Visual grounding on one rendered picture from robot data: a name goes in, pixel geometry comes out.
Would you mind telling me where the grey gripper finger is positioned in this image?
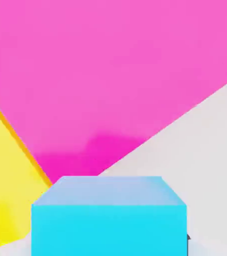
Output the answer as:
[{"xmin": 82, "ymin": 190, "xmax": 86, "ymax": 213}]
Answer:
[{"xmin": 186, "ymin": 233, "xmax": 204, "ymax": 256}]

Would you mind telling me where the small cyan cube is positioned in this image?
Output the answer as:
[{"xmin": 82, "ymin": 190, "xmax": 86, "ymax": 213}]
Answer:
[{"xmin": 30, "ymin": 175, "xmax": 188, "ymax": 256}]

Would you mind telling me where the large pink box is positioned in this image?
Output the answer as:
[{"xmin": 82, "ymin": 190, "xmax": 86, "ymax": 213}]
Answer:
[{"xmin": 0, "ymin": 0, "xmax": 227, "ymax": 184}]

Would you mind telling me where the large yellow box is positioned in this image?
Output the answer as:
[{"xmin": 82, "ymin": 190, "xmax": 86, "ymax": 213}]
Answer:
[{"xmin": 0, "ymin": 90, "xmax": 53, "ymax": 252}]

